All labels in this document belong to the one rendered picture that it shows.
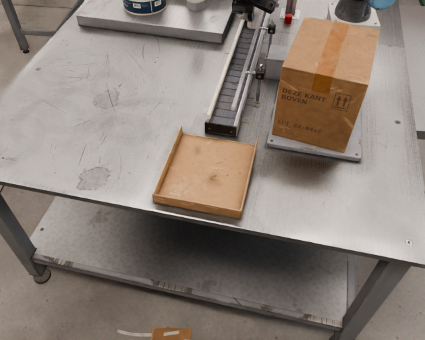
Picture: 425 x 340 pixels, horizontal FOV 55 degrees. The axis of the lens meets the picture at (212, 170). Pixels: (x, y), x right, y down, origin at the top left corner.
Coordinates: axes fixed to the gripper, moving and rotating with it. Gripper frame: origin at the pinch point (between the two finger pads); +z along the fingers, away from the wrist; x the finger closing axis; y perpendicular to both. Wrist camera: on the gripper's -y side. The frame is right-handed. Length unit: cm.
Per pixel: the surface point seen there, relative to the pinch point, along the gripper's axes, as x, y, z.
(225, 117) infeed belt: 51, 0, -23
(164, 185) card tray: 78, 12, -34
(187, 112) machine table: 49, 14, -16
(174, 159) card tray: 69, 12, -28
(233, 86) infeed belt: 35.7, 0.2, -14.3
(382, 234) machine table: 81, -51, -34
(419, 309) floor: 102, -94, 49
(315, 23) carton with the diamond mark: 18.0, -24.1, -31.8
